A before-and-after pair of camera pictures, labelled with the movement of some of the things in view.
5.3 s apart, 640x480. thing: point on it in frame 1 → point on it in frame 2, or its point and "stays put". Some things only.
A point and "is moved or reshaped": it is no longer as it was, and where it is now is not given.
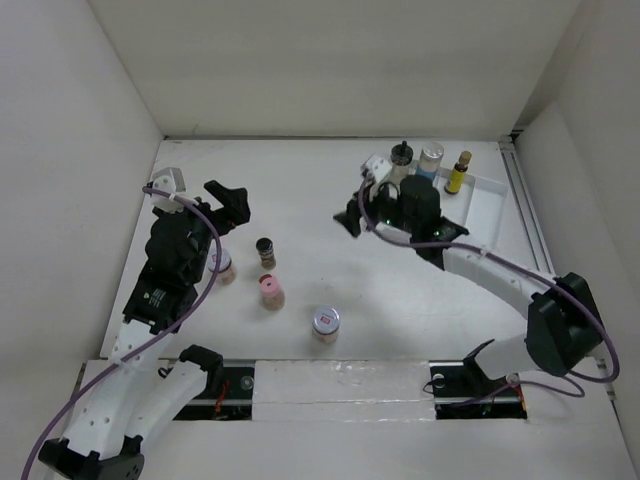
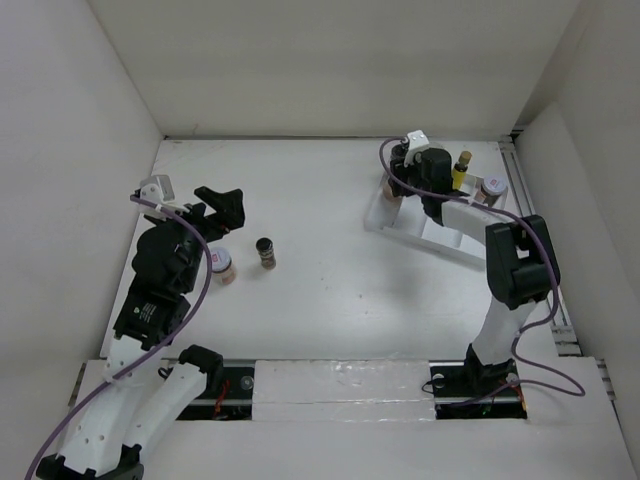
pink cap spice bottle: [271, 295] is moved or reshaped
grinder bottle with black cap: [401, 156] stays put
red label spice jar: [227, 271] stays put
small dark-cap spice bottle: [265, 246] stays put
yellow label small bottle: [457, 174] stays put
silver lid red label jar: [325, 324] → [492, 190]
